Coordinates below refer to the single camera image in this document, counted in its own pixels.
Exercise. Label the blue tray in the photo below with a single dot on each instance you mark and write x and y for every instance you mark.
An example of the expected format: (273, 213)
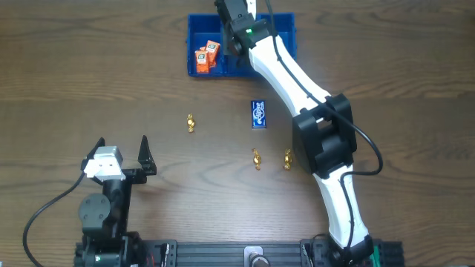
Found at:
(196, 29)

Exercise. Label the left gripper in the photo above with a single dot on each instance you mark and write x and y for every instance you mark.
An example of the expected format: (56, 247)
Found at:
(136, 175)

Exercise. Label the gold candy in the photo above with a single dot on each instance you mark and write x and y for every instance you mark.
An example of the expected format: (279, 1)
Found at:
(287, 159)
(257, 159)
(191, 121)

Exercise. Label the blue candy pack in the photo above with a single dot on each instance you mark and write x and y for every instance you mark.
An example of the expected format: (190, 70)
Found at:
(258, 114)

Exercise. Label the mounting rail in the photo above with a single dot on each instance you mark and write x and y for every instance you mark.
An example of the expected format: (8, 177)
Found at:
(215, 254)

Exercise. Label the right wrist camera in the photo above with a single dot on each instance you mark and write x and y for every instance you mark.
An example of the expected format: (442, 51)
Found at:
(252, 6)

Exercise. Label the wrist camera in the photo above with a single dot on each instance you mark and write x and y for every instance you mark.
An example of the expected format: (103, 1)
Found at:
(107, 163)
(252, 6)

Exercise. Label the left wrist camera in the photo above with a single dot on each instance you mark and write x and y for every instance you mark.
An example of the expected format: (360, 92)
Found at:
(107, 163)

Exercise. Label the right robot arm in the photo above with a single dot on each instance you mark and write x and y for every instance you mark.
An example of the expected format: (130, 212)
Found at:
(289, 81)

